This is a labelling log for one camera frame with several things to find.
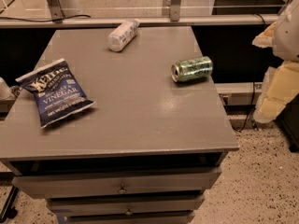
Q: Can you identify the grey drawer cabinet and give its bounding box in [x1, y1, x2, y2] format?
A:
[0, 26, 240, 224]

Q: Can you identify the bottom drawer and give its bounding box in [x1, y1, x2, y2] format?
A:
[67, 211, 194, 224]

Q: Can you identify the blue kettle chips bag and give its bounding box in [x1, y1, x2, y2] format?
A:
[16, 59, 94, 128]

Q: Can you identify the drawer with knob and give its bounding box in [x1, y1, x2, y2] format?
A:
[12, 167, 221, 199]
[47, 193, 205, 217]

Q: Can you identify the grey metal bracket left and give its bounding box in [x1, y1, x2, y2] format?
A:
[47, 0, 64, 23]

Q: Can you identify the grey metal bracket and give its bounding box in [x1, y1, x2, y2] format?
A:
[169, 0, 181, 21]
[47, 0, 64, 23]

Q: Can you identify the top drawer with knob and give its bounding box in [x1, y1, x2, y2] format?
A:
[12, 167, 221, 199]

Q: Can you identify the grey metal bracket centre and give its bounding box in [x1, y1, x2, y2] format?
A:
[169, 0, 181, 21]

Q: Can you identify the grey wall shelf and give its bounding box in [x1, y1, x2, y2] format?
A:
[216, 82, 262, 105]

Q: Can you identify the white object at left edge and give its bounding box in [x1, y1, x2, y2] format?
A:
[0, 77, 12, 100]

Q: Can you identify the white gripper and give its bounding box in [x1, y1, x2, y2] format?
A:
[252, 0, 299, 123]

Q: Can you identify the middle drawer with knob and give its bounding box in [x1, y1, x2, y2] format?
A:
[47, 193, 205, 217]

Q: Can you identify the clear plastic water bottle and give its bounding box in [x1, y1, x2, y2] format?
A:
[107, 19, 140, 52]

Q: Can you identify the grey metal rail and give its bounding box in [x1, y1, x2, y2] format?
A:
[0, 14, 278, 29]

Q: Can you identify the black cable on rail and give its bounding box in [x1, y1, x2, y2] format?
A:
[0, 13, 92, 23]

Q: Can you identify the green soda can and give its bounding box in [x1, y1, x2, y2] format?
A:
[171, 56, 213, 82]

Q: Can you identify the black hanging cable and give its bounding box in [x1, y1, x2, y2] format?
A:
[232, 13, 266, 133]

